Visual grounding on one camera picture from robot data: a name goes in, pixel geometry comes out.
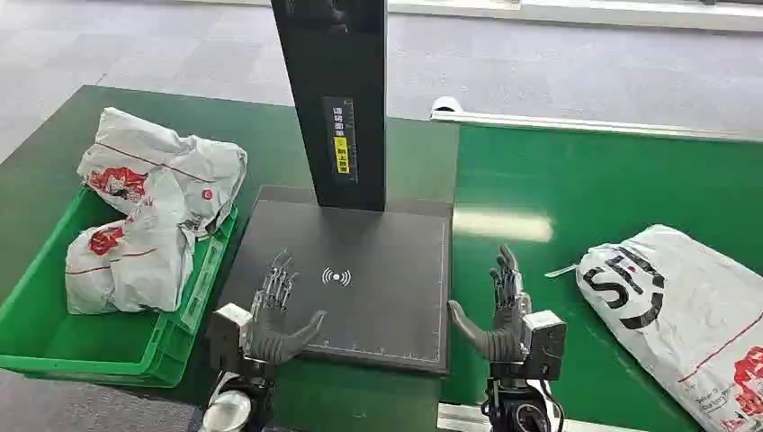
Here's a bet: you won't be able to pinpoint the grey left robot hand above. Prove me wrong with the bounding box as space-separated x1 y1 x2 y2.
247 250 328 366

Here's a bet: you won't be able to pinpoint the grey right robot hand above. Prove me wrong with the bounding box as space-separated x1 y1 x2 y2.
448 244 532 364

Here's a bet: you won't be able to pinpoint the black scanner platform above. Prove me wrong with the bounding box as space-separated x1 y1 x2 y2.
217 184 454 376

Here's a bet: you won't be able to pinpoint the white parcel bag red dot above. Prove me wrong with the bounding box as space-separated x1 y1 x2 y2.
109 171 199 314

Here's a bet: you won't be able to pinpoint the green conveyor belt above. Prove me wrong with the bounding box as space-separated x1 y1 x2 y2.
439 121 763 432

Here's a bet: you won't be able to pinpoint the green plastic crate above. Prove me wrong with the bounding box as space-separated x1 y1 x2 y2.
0 186 239 390

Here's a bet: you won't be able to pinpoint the white parcel bag black letters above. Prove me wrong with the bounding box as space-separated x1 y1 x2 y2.
545 223 763 432

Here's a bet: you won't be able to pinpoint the small white parcel bag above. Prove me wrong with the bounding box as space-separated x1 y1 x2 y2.
64 220 130 317

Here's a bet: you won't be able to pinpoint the large crumpled white parcel bag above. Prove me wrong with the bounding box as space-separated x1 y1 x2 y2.
76 107 248 239

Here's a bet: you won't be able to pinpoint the black yellow column label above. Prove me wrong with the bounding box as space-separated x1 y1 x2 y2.
323 96 359 185

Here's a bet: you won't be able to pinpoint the white conveyor roller end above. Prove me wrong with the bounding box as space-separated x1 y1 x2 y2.
431 95 464 115

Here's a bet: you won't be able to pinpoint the black scanner column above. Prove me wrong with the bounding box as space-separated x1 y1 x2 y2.
270 0 390 213

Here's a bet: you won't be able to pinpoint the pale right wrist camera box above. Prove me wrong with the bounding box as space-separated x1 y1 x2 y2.
522 310 568 383

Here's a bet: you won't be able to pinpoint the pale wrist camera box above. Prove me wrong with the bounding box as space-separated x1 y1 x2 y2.
207 302 253 374
522 310 568 383

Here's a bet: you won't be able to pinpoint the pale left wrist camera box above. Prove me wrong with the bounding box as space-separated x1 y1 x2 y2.
207 302 253 374

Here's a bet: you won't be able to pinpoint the silver conveyor side rail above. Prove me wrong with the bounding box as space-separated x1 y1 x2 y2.
429 110 763 144

